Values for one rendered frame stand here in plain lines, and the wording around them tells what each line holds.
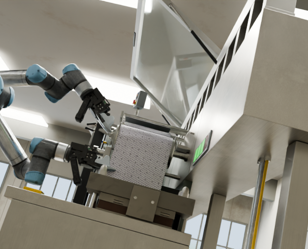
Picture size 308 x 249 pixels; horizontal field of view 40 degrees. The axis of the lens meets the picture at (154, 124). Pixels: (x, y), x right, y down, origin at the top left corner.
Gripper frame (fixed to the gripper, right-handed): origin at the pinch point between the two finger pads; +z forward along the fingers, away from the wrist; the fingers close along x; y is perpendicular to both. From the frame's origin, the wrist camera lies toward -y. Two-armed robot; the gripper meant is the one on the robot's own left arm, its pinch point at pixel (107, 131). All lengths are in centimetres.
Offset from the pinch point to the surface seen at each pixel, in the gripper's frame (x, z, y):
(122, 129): -4.3, 3.9, 5.0
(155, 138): -4.3, 15.1, 14.3
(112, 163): -4.8, 14.0, -7.0
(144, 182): -4.9, 27.8, -0.6
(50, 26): 262, -207, 57
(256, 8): -72, 11, 47
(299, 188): -82, 58, 17
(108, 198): -23.5, 27.3, -17.8
